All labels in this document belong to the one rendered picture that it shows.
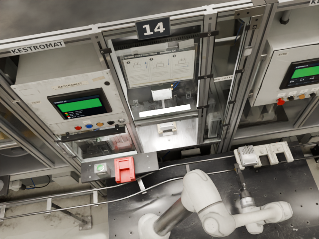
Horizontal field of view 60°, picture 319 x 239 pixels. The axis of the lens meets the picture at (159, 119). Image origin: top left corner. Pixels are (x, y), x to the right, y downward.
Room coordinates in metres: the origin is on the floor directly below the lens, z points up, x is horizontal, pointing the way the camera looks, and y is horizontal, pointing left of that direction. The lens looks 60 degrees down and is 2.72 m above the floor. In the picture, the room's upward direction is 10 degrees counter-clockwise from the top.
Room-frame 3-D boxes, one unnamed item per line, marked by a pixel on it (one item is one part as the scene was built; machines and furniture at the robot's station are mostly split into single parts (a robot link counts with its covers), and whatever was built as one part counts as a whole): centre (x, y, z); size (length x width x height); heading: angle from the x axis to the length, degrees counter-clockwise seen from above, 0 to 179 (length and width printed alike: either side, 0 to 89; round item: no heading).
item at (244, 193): (0.41, -0.45, 0.88); 0.09 x 0.07 x 0.08; 179
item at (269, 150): (0.63, -0.66, 0.84); 0.36 x 0.14 x 0.10; 89
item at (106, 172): (0.70, 0.43, 0.97); 0.08 x 0.08 x 0.12; 89
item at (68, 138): (0.76, 0.38, 1.37); 0.36 x 0.04 x 0.04; 89
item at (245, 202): (0.34, -0.45, 0.88); 0.09 x 0.06 x 0.09; 89
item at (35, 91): (0.90, 0.37, 1.60); 0.42 x 0.29 x 0.46; 89
